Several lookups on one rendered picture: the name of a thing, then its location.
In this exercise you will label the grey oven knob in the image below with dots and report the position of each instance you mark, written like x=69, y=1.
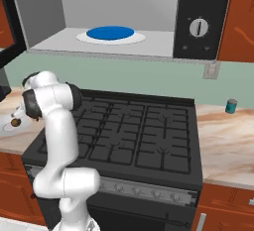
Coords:
x=174, y=196
x=136, y=190
x=117, y=187
x=154, y=193

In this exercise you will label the wooden base cupboard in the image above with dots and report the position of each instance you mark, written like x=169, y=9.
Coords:
x=16, y=188

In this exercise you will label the black microwave door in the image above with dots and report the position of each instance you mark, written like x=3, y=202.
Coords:
x=13, y=17

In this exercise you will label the black oven front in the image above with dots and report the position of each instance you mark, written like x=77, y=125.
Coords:
x=139, y=208

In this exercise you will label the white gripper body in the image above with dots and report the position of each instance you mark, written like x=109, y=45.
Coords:
x=17, y=112

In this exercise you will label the white microwave turntable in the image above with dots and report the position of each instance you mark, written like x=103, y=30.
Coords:
x=110, y=40

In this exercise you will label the wooden wall cupboard door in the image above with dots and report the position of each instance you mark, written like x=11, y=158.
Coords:
x=238, y=20

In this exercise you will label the black gas hob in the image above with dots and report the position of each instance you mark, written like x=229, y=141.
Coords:
x=132, y=132

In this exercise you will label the dark grey appliance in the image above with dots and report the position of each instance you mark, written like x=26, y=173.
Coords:
x=4, y=84

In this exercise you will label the white plate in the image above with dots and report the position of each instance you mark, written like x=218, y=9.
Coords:
x=7, y=127

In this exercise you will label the wooden base cupboard door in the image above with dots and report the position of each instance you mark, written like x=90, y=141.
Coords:
x=228, y=215

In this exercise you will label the open grey microwave oven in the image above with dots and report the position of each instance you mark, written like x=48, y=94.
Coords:
x=132, y=7

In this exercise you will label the white microwave dial knob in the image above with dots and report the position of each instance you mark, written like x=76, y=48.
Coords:
x=198, y=27

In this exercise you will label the teal can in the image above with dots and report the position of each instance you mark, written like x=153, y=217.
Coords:
x=231, y=106

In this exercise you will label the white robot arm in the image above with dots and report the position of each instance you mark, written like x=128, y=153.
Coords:
x=59, y=132

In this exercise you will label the blue plate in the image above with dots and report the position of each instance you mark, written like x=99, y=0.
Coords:
x=110, y=32

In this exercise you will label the brown egg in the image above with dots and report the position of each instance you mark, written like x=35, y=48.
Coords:
x=15, y=122

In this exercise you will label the grey wall socket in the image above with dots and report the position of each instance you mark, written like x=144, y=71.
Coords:
x=211, y=70

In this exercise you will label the wooden drawer front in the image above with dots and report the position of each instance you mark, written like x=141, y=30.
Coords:
x=248, y=195

